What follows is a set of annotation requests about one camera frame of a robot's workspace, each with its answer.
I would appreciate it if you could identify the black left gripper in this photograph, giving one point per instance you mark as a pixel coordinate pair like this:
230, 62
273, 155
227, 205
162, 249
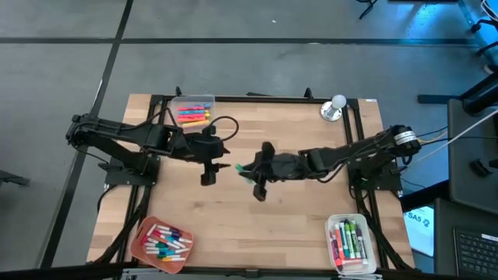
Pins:
202, 148

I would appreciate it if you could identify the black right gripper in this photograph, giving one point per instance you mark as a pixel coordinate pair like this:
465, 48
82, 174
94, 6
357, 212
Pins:
288, 167

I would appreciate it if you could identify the mint green highlighter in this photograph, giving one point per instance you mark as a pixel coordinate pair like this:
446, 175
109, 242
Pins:
239, 168

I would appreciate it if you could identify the yellow highlighter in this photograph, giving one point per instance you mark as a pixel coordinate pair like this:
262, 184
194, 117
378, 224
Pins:
195, 124

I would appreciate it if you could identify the orange highlighter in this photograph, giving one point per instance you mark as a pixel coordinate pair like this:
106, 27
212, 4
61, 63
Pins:
190, 120

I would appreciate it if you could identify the purple cap mini marker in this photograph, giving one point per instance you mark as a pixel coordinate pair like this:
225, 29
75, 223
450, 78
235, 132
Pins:
173, 231

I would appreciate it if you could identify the white-bodied mini marker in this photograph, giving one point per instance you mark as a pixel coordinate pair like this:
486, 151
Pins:
186, 240

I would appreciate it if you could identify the light-blue cap mini marker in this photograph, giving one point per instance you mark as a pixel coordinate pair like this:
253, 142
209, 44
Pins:
175, 241
177, 251

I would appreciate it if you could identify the red cap mini marker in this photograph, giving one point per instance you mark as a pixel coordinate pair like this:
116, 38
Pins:
157, 235
149, 232

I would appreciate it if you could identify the orange Expo dry-erase marker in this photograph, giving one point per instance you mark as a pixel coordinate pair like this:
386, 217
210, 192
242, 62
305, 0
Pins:
339, 241

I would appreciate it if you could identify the blue Expo dry-erase marker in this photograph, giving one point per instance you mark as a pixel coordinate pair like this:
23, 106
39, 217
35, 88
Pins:
343, 239

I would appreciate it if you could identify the yellow cap mini marker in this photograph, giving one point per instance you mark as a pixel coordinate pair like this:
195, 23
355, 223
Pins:
173, 259

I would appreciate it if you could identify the green cap mini marker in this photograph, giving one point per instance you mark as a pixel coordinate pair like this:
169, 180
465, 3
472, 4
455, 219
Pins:
153, 248
165, 256

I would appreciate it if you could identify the green Expo dry-erase marker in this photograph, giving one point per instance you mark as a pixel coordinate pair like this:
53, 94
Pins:
355, 239
348, 241

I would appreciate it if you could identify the purple Expo dry-erase marker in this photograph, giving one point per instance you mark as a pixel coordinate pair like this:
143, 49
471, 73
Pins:
361, 245

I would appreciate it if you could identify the red Expo dry-erase marker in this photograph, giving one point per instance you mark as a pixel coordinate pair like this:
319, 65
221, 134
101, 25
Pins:
353, 262

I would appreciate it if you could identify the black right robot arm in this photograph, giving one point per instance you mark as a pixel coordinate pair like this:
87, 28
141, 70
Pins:
350, 149

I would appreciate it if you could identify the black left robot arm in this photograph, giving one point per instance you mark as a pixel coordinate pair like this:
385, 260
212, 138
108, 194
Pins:
116, 132

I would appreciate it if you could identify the clear plastic bin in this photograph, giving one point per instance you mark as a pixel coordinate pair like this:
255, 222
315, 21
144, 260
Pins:
174, 99

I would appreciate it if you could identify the white bulb chrome lamp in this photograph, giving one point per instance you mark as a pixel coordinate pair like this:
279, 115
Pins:
337, 102

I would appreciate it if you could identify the terracotta orange plastic tray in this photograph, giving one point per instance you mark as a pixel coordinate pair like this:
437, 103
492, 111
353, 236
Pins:
136, 249

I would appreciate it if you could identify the white plastic bin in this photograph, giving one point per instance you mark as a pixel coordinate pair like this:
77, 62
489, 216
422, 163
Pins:
371, 249

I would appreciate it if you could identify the white printed paper sign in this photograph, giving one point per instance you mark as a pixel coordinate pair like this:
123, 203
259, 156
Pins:
418, 233

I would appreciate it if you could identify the black chair base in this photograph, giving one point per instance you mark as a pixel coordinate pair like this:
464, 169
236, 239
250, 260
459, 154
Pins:
367, 8
484, 27

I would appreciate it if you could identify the grey desk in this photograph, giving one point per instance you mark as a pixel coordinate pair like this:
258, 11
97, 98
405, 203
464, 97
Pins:
467, 175

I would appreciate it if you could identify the black floor object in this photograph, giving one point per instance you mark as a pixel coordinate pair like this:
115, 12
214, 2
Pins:
11, 179

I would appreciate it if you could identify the small black desk device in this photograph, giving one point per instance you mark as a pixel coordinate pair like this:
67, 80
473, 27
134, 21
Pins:
480, 167

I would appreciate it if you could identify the black laptop keyboard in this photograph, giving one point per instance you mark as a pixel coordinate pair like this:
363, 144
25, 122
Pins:
476, 253

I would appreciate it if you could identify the black floor stand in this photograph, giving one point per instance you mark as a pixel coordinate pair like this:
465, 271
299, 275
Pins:
482, 95

